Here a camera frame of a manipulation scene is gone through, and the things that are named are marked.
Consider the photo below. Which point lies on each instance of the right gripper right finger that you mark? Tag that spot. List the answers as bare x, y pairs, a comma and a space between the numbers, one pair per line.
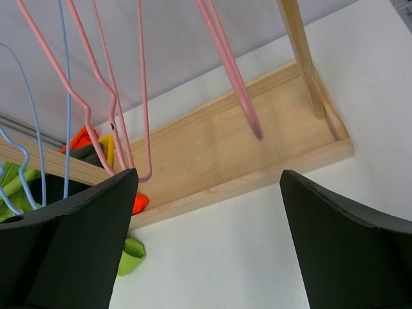
350, 255

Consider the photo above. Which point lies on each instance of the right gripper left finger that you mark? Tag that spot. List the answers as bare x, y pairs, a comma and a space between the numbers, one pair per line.
66, 255

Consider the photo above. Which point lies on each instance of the black shorts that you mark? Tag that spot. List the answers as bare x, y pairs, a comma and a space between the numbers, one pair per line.
55, 189

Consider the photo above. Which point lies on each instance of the lime green shorts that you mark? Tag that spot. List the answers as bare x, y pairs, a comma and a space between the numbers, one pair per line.
133, 251

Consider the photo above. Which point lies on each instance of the orange mesh shorts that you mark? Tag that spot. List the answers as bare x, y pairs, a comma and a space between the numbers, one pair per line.
82, 139

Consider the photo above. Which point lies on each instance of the pink hanger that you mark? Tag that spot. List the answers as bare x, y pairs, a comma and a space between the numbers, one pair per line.
222, 45
67, 84
117, 39

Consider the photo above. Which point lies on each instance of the dark olive shorts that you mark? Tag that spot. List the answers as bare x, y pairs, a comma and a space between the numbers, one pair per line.
86, 154

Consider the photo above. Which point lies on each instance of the yellow plastic tray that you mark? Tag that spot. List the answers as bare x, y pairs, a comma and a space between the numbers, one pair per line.
108, 148

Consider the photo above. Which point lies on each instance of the wooden clothes rack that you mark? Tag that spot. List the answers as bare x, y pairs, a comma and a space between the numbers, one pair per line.
210, 154

